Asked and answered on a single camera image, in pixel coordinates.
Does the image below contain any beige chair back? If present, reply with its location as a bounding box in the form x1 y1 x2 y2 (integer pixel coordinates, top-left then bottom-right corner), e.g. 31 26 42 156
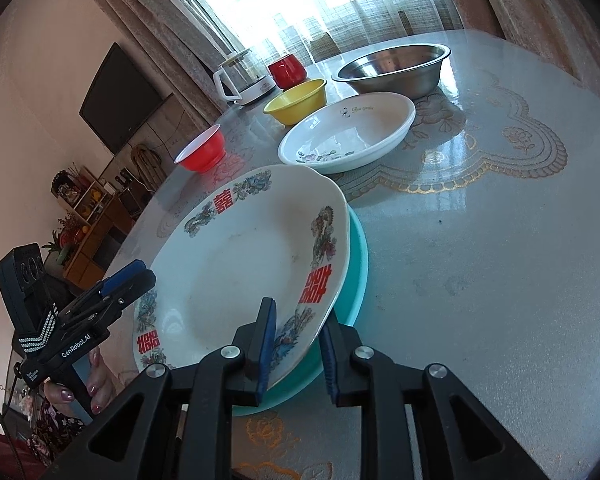
309 31 342 61

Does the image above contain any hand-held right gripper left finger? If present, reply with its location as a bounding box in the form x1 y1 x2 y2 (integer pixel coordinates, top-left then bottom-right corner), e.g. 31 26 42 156
42 297 281 480

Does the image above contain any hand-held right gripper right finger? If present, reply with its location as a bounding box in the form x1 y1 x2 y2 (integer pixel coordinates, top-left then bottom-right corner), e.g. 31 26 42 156
319 310 551 480

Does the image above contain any person's left hand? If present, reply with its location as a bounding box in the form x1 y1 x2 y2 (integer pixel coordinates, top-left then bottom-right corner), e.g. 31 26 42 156
44 347 113 418

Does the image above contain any small red bowl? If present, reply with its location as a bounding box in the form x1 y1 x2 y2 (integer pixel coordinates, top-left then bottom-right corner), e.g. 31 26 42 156
174 125 226 173

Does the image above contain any yellow bowl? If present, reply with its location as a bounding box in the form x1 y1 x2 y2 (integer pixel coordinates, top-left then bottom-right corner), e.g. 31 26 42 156
263 78 328 126

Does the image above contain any pink patterned curtain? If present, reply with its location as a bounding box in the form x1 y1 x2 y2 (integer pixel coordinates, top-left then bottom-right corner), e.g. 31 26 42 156
430 0 598 78

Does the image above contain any teal plate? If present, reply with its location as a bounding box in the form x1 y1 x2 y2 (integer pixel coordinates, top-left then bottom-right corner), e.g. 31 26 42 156
230 205 370 417

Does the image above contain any dark shelf ornament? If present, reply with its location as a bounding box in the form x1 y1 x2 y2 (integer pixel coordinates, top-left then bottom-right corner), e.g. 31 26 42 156
52 170 83 200

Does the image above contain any white floral deep plate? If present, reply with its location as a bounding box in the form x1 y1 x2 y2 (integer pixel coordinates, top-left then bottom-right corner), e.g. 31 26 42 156
278 92 417 173

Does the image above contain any red mug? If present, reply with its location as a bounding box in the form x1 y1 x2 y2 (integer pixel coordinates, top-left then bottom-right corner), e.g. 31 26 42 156
267 55 308 88

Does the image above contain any black wall television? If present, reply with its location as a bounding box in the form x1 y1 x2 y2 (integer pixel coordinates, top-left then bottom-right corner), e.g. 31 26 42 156
79 42 173 156

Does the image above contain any wooden shelf cabinet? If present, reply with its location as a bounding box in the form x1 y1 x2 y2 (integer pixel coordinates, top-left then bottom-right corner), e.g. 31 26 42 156
50 165 146 291

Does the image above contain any lace tablecloth with gold flowers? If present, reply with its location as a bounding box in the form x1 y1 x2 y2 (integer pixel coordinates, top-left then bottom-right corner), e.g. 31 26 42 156
105 30 600 480

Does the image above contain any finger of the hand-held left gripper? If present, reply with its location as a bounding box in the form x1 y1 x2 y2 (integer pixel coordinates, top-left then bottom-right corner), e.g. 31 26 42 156
60 259 148 322
77 268 157 335

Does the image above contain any grey patterned curtain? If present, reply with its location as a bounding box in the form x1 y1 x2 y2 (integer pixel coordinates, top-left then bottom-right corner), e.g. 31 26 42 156
65 0 241 116

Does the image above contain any brown wicker chair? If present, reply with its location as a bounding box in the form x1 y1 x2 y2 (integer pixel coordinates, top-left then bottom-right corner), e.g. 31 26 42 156
130 142 167 188

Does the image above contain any dark floral clothing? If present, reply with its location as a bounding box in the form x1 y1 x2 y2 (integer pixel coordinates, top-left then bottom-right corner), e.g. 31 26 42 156
24 395 88 463

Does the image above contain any glass kettle with white base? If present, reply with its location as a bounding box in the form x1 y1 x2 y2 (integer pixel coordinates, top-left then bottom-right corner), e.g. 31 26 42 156
212 49 277 106

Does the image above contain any white plate with red print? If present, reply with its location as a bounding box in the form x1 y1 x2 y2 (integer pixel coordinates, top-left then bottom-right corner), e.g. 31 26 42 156
132 164 351 386

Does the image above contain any red flower arrangement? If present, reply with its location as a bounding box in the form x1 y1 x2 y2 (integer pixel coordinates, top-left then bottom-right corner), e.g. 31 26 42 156
44 210 83 261

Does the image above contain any stainless steel basin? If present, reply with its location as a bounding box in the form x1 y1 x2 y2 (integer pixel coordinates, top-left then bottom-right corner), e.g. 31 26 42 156
331 43 452 100

